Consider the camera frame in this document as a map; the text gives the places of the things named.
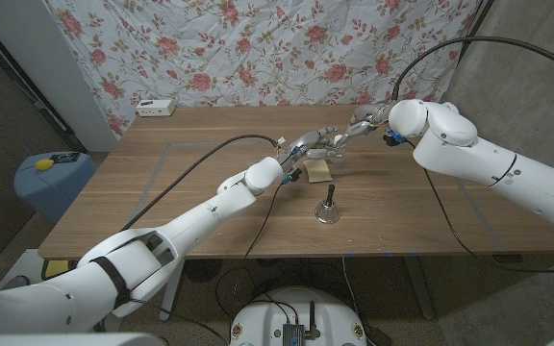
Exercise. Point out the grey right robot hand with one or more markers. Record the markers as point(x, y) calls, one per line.
point(368, 115)

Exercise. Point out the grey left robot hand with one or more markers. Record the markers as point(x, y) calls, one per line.
point(306, 141)

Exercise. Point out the clear white-capped medicine bottle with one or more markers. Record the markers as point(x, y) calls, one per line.
point(338, 153)

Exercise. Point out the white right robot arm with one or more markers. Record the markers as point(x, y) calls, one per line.
point(474, 154)

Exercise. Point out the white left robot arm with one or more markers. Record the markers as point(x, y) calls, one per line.
point(161, 238)

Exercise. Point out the yellow sponge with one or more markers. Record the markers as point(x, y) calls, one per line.
point(318, 173)

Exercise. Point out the floral backdrop cloth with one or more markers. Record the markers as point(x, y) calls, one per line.
point(258, 48)

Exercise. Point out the black stand pole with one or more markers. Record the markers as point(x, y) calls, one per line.
point(476, 21)

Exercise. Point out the white power strip box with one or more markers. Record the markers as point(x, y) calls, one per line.
point(155, 108)

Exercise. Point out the round black floor object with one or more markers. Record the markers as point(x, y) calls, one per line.
point(203, 270)

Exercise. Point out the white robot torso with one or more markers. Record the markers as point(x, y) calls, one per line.
point(267, 317)

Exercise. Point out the grey table leg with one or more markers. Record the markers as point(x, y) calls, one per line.
point(421, 293)

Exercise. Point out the white table leg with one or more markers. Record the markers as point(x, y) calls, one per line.
point(167, 307)

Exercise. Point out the black flat device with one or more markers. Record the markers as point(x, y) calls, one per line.
point(65, 157)

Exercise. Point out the blue round stool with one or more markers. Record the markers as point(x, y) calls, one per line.
point(51, 192)

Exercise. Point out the small yellow object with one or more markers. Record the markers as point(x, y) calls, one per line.
point(44, 165)

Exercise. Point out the yellow black floor mat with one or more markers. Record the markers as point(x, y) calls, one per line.
point(56, 268)

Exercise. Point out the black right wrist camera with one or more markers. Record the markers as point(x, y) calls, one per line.
point(395, 138)

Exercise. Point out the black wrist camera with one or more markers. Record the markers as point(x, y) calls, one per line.
point(395, 138)
point(292, 176)

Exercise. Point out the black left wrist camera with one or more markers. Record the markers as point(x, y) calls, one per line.
point(292, 176)

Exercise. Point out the black slanted frame bar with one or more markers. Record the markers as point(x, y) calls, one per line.
point(41, 106)

